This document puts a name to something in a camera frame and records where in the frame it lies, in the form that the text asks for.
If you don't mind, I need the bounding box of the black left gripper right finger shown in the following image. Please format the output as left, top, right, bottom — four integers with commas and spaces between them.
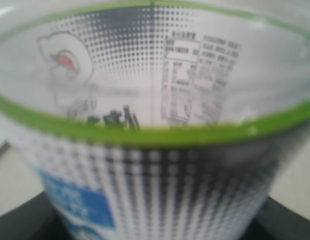
244, 198, 310, 240

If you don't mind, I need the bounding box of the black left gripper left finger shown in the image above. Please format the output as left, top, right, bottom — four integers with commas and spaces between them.
0, 192, 72, 240

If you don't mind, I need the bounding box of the clear plastic drink bottle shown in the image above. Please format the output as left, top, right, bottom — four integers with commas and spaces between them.
0, 0, 310, 240

